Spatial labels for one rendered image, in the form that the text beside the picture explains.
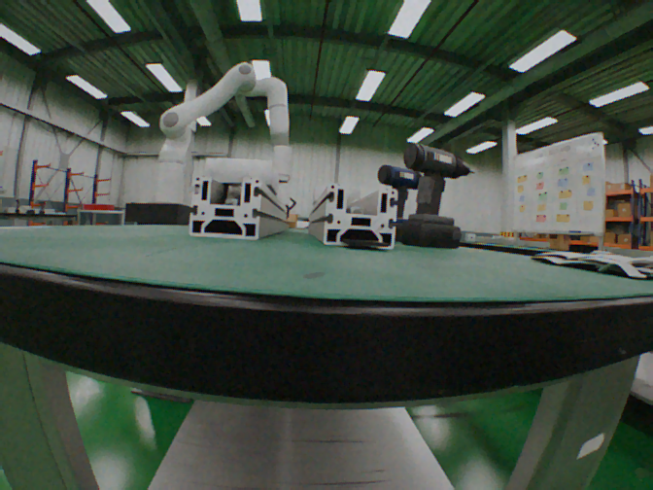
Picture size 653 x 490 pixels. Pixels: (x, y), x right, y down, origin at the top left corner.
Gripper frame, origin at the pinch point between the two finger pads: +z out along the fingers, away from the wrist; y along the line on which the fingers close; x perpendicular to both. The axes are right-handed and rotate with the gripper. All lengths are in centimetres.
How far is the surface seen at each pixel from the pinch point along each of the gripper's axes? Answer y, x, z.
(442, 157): -40, 80, -13
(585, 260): -44, 116, 5
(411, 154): -33, 80, -13
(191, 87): 281, -561, -317
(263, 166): -4, 92, -5
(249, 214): -4, 99, 3
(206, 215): 3, 99, 3
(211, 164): 5, 92, -5
